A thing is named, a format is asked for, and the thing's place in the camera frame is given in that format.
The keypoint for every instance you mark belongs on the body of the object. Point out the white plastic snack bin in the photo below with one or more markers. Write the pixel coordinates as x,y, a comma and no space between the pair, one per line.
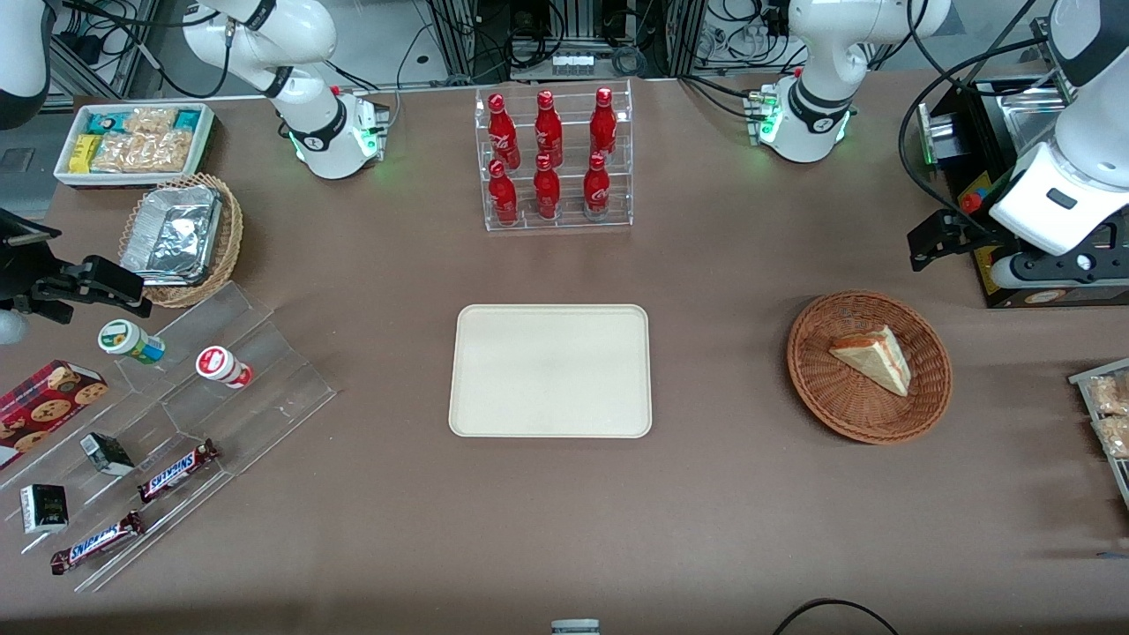
205,145

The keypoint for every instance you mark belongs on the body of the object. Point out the clear pastry bag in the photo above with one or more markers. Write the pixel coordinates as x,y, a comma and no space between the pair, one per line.
1111,394
1116,437

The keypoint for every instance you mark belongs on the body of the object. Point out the beige rectangular tray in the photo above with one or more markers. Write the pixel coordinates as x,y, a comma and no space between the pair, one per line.
549,370

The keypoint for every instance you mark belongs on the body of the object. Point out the white power strip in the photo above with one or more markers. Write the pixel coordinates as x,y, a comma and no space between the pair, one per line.
573,63

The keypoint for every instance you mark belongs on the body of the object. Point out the small black box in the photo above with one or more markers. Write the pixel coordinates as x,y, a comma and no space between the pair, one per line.
44,509
108,454

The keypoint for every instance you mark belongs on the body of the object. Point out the clear acrylic stepped display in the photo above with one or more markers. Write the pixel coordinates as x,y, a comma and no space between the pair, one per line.
265,388

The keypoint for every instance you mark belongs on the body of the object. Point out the black food warmer appliance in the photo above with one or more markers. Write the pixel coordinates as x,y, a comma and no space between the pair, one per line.
970,123

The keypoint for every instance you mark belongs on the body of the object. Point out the red label yogurt cup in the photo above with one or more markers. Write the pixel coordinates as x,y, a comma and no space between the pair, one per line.
220,364

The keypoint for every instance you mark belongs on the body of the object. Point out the steel warmer pan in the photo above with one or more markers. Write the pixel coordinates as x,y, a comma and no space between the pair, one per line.
1036,119

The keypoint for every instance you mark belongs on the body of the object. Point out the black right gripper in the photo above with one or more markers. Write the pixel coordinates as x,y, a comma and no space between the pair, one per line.
19,275

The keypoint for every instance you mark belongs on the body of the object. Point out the yellow snack pack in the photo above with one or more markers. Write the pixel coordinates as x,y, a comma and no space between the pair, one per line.
84,154

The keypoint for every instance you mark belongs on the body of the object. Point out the large clear cracker bag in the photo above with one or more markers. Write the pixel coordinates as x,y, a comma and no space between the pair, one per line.
145,153

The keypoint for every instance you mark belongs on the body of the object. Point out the green label yogurt cup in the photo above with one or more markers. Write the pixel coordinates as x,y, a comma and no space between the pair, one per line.
128,339

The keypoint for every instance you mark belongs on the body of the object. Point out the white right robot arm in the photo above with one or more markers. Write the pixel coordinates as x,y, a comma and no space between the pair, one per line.
300,35

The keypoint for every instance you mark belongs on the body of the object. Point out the small clear cracker bag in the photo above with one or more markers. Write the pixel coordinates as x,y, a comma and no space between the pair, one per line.
152,121

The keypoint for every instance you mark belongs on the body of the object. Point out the red emergency stop button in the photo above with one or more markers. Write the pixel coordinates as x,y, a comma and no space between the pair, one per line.
971,202

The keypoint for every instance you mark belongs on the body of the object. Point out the red cookie box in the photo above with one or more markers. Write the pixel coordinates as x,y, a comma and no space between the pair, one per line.
44,410

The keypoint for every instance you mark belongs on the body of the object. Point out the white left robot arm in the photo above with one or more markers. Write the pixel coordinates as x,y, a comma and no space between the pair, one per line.
820,79

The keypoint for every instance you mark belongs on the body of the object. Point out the triangular sandwich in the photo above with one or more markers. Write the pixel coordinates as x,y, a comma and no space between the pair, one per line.
875,357

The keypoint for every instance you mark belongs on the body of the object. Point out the clear acrylic bottle rack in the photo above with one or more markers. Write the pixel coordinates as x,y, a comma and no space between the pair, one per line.
569,225

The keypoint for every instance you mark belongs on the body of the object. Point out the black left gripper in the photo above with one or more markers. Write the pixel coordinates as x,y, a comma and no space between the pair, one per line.
974,235

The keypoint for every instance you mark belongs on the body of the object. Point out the grey metal snack tray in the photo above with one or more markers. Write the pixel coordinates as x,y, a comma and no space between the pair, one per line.
1080,377

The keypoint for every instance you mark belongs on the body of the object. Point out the brown Snickers bar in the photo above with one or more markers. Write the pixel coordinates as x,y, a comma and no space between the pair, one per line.
95,543
176,470

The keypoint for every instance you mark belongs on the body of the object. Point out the grey device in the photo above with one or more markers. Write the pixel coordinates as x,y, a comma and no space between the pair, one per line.
575,627

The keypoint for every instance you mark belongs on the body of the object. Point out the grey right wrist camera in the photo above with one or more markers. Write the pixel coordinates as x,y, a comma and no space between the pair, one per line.
11,328

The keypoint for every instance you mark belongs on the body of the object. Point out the teal snack pack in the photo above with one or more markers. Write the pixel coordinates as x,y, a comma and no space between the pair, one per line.
187,119
108,122

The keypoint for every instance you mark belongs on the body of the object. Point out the light wicker basket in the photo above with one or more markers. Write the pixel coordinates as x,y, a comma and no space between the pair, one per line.
231,238

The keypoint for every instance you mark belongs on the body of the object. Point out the red cola bottle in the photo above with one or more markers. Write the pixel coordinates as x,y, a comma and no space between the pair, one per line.
597,190
503,132
548,128
603,123
547,192
503,198

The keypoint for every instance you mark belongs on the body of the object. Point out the brown round wicker basket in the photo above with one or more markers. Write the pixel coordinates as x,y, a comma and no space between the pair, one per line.
820,388

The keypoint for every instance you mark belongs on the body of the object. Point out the silver foil container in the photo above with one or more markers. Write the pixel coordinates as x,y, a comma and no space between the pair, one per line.
172,234

